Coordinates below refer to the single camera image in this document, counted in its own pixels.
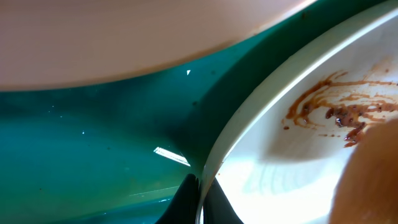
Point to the white plate front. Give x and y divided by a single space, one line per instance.
280 156

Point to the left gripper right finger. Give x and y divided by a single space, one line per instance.
217 208

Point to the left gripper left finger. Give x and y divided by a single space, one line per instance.
183 206

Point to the white plate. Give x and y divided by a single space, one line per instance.
280 156
47 44

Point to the teal plastic tray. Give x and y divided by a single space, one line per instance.
91 150

